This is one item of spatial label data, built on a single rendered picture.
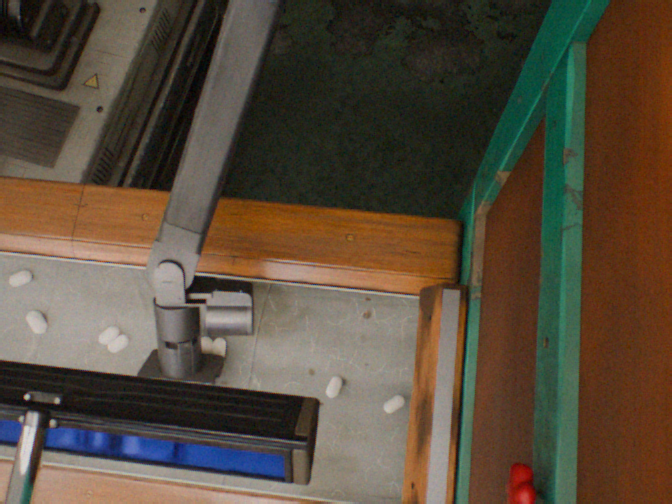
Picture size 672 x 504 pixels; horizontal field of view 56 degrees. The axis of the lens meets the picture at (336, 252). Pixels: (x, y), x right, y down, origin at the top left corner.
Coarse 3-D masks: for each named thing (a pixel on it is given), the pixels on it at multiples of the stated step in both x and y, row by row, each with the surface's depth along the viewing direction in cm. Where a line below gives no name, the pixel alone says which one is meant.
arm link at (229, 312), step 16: (160, 272) 76; (176, 272) 76; (160, 288) 77; (176, 288) 77; (192, 288) 80; (208, 288) 80; (224, 288) 81; (240, 288) 81; (208, 304) 80; (224, 304) 81; (240, 304) 81; (208, 320) 80; (224, 320) 80; (240, 320) 80
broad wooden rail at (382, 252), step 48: (0, 192) 99; (48, 192) 99; (96, 192) 98; (144, 192) 98; (0, 240) 98; (48, 240) 97; (96, 240) 96; (144, 240) 96; (240, 240) 95; (288, 240) 95; (336, 240) 95; (384, 240) 94; (432, 240) 94; (384, 288) 94
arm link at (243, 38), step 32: (256, 0) 65; (224, 32) 67; (256, 32) 67; (224, 64) 68; (256, 64) 69; (224, 96) 70; (192, 128) 71; (224, 128) 71; (192, 160) 72; (224, 160) 73; (192, 192) 74; (160, 224) 75; (192, 224) 75; (160, 256) 76; (192, 256) 76
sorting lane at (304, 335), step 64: (0, 256) 99; (0, 320) 96; (64, 320) 96; (128, 320) 96; (256, 320) 95; (320, 320) 94; (384, 320) 94; (256, 384) 92; (320, 384) 92; (384, 384) 91; (0, 448) 92; (320, 448) 89; (384, 448) 89
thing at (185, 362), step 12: (156, 336) 83; (168, 348) 82; (180, 348) 82; (192, 348) 83; (156, 360) 87; (168, 360) 82; (180, 360) 82; (192, 360) 83; (204, 360) 87; (216, 360) 87; (144, 372) 84; (156, 372) 84; (168, 372) 83; (180, 372) 83; (192, 372) 84; (204, 372) 85; (216, 372) 85
